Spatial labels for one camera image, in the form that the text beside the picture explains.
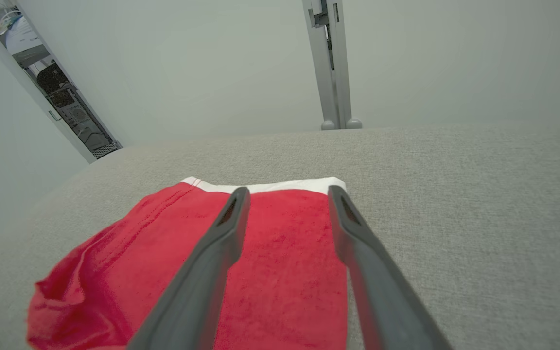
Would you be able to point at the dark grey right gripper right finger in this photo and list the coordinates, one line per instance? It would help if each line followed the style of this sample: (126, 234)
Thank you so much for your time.
(387, 311)

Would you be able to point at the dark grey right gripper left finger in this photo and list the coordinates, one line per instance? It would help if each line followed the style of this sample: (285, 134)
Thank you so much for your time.
(197, 301)

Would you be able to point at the red Bulls shorts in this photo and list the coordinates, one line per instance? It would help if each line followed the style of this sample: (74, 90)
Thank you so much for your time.
(285, 272)

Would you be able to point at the grey computer tower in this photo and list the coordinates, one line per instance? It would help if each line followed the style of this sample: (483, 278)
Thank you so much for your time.
(83, 126)

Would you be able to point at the black equipment box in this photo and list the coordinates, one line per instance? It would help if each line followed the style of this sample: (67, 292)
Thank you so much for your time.
(54, 78)

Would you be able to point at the grey partition post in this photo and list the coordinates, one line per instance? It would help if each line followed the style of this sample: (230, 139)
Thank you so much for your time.
(338, 73)

